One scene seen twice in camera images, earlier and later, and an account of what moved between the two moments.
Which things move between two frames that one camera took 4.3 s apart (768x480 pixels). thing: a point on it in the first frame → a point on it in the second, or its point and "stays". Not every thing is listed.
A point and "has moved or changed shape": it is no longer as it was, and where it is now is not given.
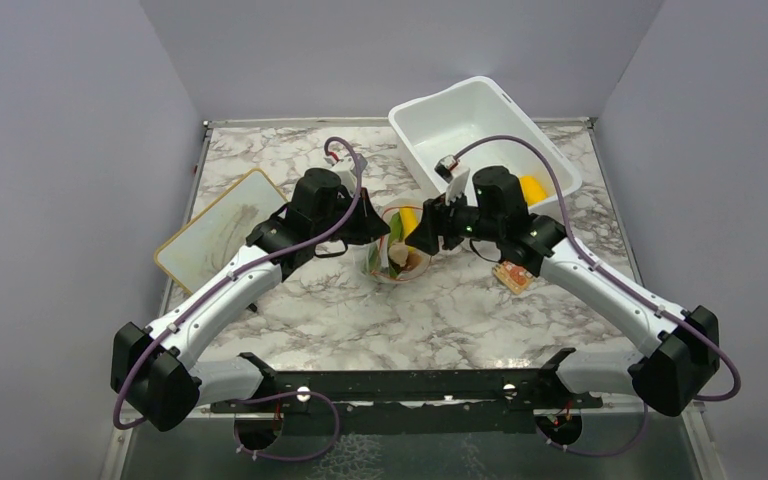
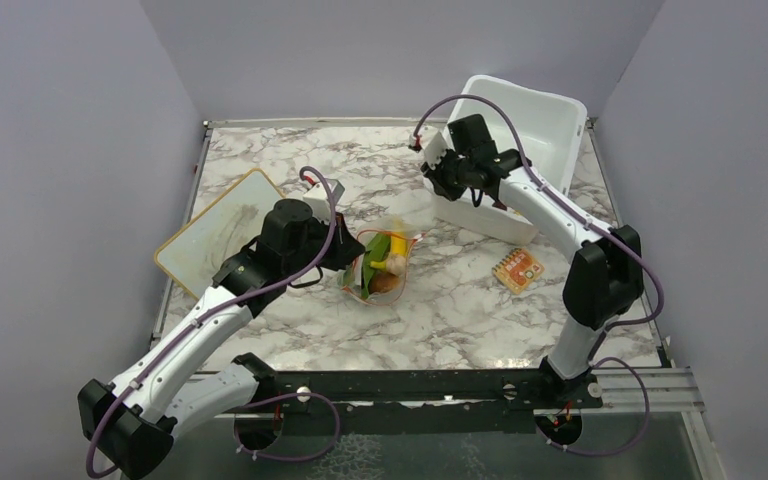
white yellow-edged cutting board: (221, 230) stays
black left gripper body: (350, 231) → (320, 233)
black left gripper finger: (373, 225) → (345, 247)
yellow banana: (410, 221) → (398, 248)
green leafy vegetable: (395, 233) → (375, 250)
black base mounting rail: (415, 401) stays
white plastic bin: (432, 126) has moved or changed shape
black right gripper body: (458, 220) → (451, 174)
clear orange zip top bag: (391, 260) has moved or changed shape
